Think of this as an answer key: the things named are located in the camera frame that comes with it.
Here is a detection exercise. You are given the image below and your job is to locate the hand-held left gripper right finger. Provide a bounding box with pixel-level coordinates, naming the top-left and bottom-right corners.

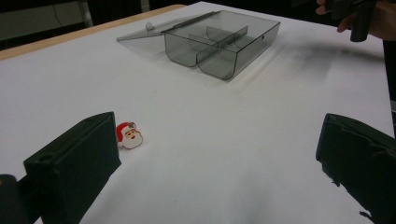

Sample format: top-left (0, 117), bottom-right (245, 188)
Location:
top-left (315, 113), bottom-right (396, 224)

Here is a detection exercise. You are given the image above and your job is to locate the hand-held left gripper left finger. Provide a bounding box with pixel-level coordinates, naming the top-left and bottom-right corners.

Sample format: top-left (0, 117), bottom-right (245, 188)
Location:
top-left (23, 111), bottom-right (122, 224)

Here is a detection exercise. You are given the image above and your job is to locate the santa claus head charm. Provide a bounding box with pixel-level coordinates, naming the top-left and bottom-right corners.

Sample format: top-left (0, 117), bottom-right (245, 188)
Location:
top-left (115, 121), bottom-right (144, 150)

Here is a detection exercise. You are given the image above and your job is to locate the clear grey compartment box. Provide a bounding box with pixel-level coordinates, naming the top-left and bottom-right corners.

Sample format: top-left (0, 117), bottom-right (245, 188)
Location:
top-left (116, 9), bottom-right (281, 81)

